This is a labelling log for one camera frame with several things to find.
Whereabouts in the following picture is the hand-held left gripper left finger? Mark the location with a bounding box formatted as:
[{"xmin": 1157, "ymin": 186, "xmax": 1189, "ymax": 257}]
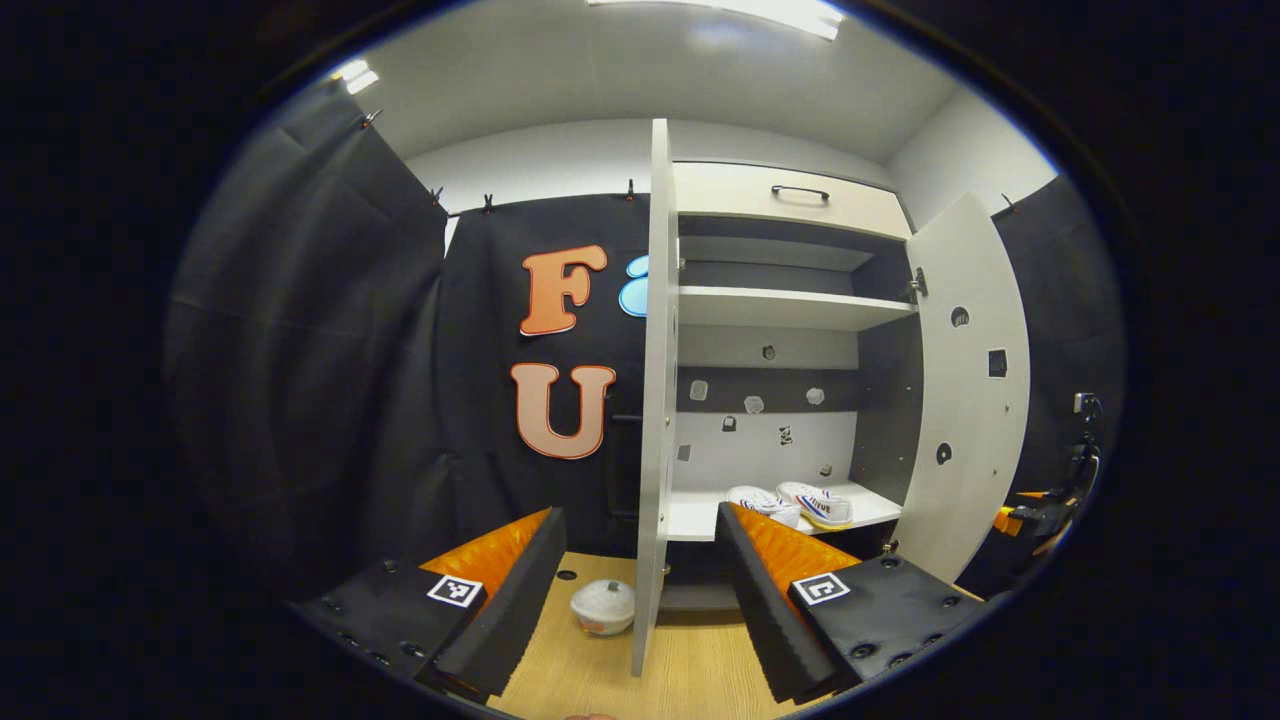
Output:
[{"xmin": 290, "ymin": 507, "xmax": 568, "ymax": 701}]

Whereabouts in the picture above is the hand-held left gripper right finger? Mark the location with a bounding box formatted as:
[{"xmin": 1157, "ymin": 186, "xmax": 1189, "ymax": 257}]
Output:
[{"xmin": 715, "ymin": 502, "xmax": 986, "ymax": 706}]

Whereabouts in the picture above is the white canvas shoe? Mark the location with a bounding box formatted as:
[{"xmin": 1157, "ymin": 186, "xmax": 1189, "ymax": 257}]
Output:
[
  {"xmin": 777, "ymin": 482, "xmax": 854, "ymax": 530},
  {"xmin": 727, "ymin": 486, "xmax": 801, "ymax": 529}
]

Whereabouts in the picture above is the white shoe cabinet door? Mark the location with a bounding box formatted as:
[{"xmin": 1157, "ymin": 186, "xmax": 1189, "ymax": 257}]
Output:
[
  {"xmin": 630, "ymin": 118, "xmax": 681, "ymax": 679},
  {"xmin": 890, "ymin": 192, "xmax": 1031, "ymax": 586}
]

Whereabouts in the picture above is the white shoe cabinet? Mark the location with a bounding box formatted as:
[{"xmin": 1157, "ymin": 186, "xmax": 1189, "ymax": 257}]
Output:
[{"xmin": 665, "ymin": 160, "xmax": 926, "ymax": 611}]

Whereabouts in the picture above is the white cabinet drawer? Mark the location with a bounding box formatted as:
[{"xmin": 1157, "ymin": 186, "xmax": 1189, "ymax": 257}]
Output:
[{"xmin": 675, "ymin": 162, "xmax": 913, "ymax": 241}]

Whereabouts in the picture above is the white lidded paper bowl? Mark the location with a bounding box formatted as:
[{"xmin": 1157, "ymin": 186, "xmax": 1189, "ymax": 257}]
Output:
[{"xmin": 570, "ymin": 578, "xmax": 637, "ymax": 637}]

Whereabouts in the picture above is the black backdrop cloth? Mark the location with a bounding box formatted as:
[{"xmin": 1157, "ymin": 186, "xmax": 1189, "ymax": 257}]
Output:
[
  {"xmin": 960, "ymin": 175, "xmax": 1126, "ymax": 601},
  {"xmin": 165, "ymin": 75, "xmax": 651, "ymax": 601}
]

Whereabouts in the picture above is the long ceiling light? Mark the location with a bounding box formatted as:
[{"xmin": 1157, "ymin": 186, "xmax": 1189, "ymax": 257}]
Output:
[{"xmin": 588, "ymin": 0, "xmax": 847, "ymax": 41}]

